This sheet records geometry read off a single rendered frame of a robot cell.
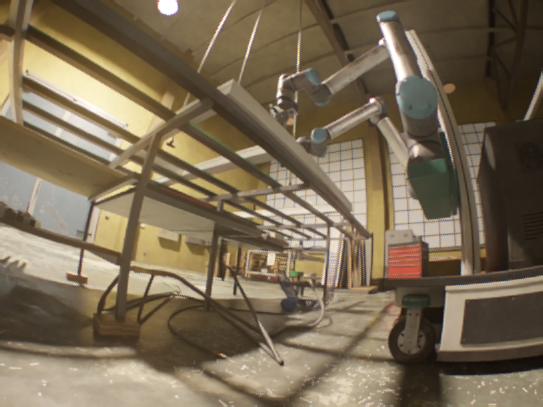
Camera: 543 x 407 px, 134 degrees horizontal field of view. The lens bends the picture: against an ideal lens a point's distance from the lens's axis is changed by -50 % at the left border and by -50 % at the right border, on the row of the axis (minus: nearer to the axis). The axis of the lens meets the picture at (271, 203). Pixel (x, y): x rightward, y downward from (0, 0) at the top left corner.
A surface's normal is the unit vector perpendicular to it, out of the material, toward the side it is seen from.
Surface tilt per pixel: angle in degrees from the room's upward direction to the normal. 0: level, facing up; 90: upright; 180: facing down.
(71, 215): 90
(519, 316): 90
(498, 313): 90
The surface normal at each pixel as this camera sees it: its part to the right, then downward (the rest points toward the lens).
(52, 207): 0.83, -0.08
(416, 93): -0.58, -0.22
